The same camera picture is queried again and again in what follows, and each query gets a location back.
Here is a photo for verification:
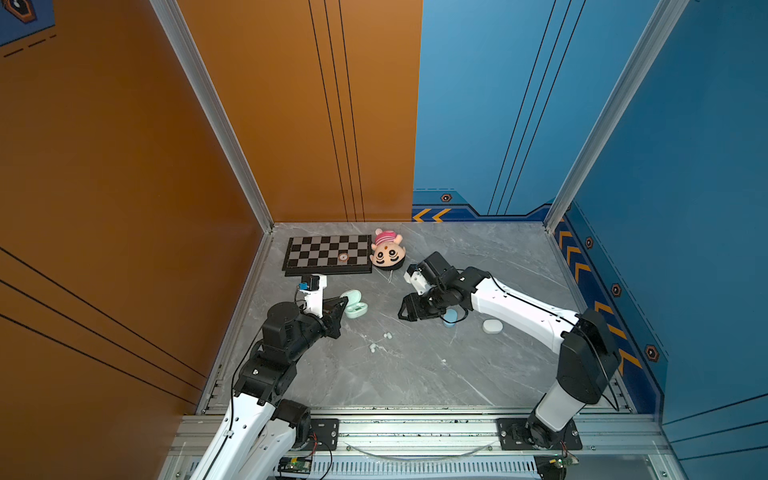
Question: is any green circuit board left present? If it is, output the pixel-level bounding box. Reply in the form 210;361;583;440
276;457;313;477

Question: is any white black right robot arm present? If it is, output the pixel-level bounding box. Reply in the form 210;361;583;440
398;252;620;450

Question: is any mint green charging case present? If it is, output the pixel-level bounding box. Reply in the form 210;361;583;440
342;290;368;319

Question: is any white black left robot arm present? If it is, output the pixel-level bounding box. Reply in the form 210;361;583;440
192;296;348;479

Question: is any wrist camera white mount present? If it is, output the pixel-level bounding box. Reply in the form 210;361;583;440
298;274;327;318
404;264;432;295

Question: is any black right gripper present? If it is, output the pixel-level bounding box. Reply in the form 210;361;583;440
393;285;448;322

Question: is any aluminium corner post right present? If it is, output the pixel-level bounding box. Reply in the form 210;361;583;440
543;0;689;234

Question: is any pink plush doll head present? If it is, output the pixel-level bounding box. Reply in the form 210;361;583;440
370;229;406;271

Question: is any black folding chess board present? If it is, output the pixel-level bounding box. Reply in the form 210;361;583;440
282;235;373;277

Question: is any aluminium corner post left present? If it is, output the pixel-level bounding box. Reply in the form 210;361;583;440
149;0;274;234

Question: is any green circuit board right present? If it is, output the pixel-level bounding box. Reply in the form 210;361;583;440
545;453;580;470

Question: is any white earbud charging case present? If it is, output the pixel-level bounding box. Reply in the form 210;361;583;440
482;319;503;335

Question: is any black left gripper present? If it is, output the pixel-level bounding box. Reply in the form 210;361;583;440
285;295;346;367

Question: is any green circuit board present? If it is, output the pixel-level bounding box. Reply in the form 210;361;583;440
545;453;580;470
276;457;313;477

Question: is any aluminium corner post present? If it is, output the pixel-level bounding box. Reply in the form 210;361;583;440
543;0;689;234
149;0;274;234

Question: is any light blue charging case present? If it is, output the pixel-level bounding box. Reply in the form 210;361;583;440
441;309;459;327

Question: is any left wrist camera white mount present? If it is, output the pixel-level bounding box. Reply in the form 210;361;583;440
298;274;327;318

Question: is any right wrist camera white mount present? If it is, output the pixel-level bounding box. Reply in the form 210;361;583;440
404;264;432;295

